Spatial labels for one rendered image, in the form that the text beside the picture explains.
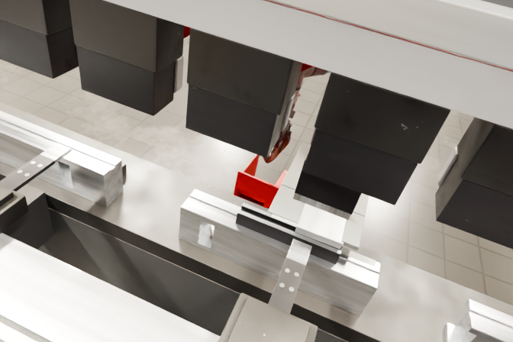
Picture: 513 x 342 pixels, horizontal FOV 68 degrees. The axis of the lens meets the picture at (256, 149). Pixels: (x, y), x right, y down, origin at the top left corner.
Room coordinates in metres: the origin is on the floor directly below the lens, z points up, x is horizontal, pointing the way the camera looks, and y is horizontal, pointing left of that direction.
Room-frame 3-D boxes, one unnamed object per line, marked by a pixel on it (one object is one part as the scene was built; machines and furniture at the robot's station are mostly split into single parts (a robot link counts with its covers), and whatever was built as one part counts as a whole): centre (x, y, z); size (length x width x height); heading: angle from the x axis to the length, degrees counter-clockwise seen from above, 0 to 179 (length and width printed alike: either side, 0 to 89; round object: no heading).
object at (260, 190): (0.85, -0.08, 0.75); 0.20 x 0.16 x 0.18; 73
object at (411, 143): (0.48, -0.15, 1.25); 0.15 x 0.09 x 0.17; 77
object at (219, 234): (0.50, -0.08, 0.92); 0.39 x 0.06 x 0.10; 77
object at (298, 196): (0.48, -0.13, 1.12); 0.10 x 0.02 x 0.10; 77
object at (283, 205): (0.63, -0.16, 1.00); 0.26 x 0.18 x 0.01; 167
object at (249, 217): (0.49, -0.09, 0.98); 0.20 x 0.03 x 0.03; 77
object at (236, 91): (0.53, 0.04, 1.25); 0.15 x 0.09 x 0.17; 77
